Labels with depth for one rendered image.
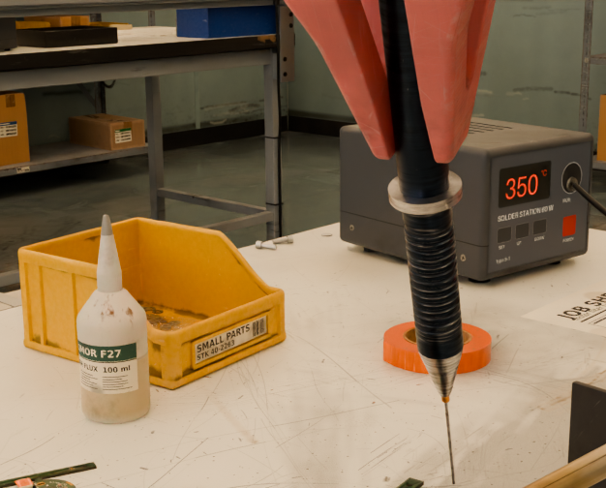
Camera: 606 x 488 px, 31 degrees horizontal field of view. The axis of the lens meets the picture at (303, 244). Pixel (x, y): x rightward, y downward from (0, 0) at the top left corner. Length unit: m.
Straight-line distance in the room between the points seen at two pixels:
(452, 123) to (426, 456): 0.30
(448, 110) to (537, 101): 5.36
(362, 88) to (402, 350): 0.40
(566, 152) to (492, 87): 4.92
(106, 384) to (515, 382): 0.21
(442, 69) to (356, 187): 0.62
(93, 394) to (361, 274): 0.30
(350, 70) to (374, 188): 0.60
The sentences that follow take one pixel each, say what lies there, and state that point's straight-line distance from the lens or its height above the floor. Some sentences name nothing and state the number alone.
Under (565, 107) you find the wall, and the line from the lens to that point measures 5.50.
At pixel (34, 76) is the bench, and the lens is 3.00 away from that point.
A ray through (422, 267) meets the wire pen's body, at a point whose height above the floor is 0.90.
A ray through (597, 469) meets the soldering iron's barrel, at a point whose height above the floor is 0.83.
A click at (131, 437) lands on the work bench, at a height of 0.75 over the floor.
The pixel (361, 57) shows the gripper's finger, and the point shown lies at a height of 0.95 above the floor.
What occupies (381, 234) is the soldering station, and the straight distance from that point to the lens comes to 0.82.
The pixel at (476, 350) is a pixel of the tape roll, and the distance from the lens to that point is 0.61.
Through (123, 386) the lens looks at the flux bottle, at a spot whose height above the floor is 0.77.
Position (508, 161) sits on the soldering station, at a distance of 0.75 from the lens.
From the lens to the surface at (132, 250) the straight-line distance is 0.71.
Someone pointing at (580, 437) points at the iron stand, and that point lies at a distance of 0.42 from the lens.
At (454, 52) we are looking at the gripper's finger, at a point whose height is 0.95.
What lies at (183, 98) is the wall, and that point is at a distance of 6.05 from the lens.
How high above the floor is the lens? 0.96
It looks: 14 degrees down
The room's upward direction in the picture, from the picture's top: 1 degrees counter-clockwise
